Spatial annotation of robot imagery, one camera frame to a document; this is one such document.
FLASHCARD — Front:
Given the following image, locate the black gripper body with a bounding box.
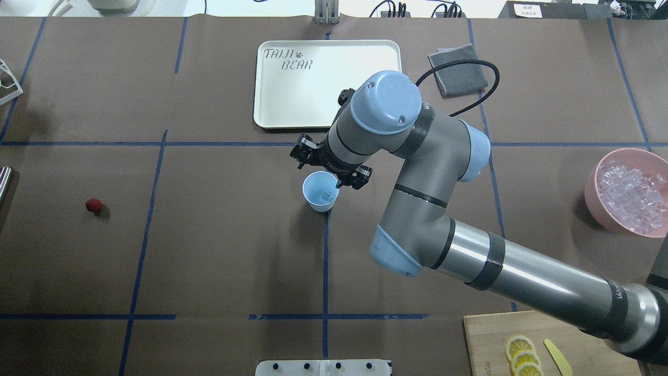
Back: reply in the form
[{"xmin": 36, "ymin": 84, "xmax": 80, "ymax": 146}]
[{"xmin": 290, "ymin": 133, "xmax": 373, "ymax": 190}]

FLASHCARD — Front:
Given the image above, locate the clear ice cube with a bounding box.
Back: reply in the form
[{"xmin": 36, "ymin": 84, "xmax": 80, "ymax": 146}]
[{"xmin": 320, "ymin": 191, "xmax": 335, "ymax": 205}]

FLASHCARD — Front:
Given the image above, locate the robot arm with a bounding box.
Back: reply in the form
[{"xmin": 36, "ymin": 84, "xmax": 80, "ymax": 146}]
[{"xmin": 290, "ymin": 70, "xmax": 666, "ymax": 366}]

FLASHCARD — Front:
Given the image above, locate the light blue cup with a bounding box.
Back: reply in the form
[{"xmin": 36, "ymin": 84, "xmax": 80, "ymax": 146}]
[{"xmin": 302, "ymin": 171, "xmax": 339, "ymax": 213}]

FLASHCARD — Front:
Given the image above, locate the pile of ice cubes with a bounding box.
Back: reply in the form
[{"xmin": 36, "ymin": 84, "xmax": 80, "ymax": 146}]
[{"xmin": 595, "ymin": 159, "xmax": 667, "ymax": 236}]

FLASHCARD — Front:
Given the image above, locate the white bear serving tray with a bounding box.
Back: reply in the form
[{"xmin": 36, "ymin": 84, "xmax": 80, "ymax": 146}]
[{"xmin": 253, "ymin": 40, "xmax": 402, "ymax": 131}]

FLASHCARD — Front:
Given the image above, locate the grey folded cloth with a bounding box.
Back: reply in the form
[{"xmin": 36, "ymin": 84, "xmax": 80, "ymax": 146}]
[{"xmin": 427, "ymin": 43, "xmax": 488, "ymax": 98}]

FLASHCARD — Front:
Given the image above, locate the wooden cutting board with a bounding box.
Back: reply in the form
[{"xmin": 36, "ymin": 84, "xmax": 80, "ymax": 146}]
[{"xmin": 463, "ymin": 310, "xmax": 642, "ymax": 375}]

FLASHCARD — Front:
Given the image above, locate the red strawberry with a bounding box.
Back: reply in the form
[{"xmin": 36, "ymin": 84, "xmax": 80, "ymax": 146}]
[{"xmin": 85, "ymin": 199, "xmax": 103, "ymax": 215}]

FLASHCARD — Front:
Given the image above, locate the black box with label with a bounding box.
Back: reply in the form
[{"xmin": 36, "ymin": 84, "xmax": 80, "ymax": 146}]
[{"xmin": 498, "ymin": 1, "xmax": 613, "ymax": 20}]

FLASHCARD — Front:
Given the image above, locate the lemon slice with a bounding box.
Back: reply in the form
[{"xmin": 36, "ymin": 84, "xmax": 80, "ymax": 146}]
[
  {"xmin": 504, "ymin": 335, "xmax": 536, "ymax": 362},
  {"xmin": 514, "ymin": 362, "xmax": 544, "ymax": 376},
  {"xmin": 510, "ymin": 351, "xmax": 542, "ymax": 374}
]

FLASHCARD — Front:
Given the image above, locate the pink bowl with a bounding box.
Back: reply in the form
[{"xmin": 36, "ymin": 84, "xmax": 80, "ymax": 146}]
[{"xmin": 584, "ymin": 148, "xmax": 667, "ymax": 239}]

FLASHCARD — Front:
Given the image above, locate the yellow plastic knife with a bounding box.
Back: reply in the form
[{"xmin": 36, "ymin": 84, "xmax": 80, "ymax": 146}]
[{"xmin": 543, "ymin": 338, "xmax": 574, "ymax": 376}]

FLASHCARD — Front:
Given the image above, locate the steel muddler with black tip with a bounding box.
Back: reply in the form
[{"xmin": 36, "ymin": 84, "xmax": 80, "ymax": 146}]
[{"xmin": 0, "ymin": 165, "xmax": 14, "ymax": 206}]

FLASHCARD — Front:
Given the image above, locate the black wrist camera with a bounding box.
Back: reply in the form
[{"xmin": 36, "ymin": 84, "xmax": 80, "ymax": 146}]
[{"xmin": 337, "ymin": 88, "xmax": 356, "ymax": 107}]

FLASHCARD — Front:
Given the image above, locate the aluminium frame post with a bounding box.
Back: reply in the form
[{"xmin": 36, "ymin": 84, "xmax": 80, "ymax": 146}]
[{"xmin": 314, "ymin": 0, "xmax": 340, "ymax": 25}]

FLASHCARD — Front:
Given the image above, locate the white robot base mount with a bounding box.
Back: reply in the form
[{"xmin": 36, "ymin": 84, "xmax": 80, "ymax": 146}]
[{"xmin": 255, "ymin": 359, "xmax": 393, "ymax": 375}]

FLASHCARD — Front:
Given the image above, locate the white wire cup rack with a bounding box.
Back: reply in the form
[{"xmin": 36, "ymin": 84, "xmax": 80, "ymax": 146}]
[{"xmin": 1, "ymin": 59, "xmax": 23, "ymax": 105}]

